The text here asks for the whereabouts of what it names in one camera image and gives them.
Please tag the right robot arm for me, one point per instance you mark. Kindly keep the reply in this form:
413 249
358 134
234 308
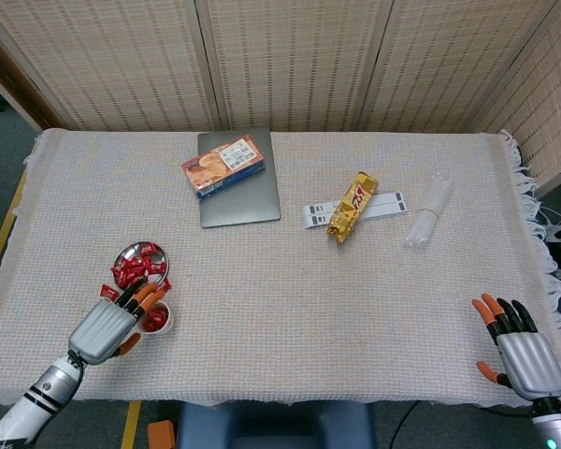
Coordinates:
554 425

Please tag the orange block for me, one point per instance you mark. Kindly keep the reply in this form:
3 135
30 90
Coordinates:
161 435

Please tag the brown wooden beam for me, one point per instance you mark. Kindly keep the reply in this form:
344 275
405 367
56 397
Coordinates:
14 79

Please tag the grey closed laptop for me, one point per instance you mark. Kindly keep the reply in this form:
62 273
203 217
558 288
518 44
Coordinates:
243 201

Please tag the orange blue biscuit box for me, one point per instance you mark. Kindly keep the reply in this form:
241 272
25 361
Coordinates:
220 166

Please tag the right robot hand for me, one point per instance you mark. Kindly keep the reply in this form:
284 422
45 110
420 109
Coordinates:
530 365

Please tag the white woven tablecloth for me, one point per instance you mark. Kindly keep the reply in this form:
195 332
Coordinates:
285 304

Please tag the gold snack packet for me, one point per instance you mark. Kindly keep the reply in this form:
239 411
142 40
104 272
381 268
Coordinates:
353 206

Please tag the woven folding screen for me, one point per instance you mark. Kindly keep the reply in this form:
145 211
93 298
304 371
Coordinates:
308 61

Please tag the white plastic fixture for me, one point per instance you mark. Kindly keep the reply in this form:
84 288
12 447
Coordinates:
554 231

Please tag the clear plastic tube bundle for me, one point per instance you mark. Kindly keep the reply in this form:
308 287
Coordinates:
425 220

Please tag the red candy heap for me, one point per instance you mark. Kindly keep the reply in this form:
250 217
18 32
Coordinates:
135 269

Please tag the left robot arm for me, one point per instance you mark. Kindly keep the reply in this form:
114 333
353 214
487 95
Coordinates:
42 393

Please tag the blue padded seat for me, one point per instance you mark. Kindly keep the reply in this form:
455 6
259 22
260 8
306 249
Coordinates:
276 425

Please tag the metal dish of red candies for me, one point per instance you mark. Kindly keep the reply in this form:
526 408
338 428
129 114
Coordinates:
126 250

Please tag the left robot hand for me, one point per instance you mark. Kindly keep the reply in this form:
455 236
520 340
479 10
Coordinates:
103 334

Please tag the white paper cup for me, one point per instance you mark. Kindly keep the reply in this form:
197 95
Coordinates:
166 325

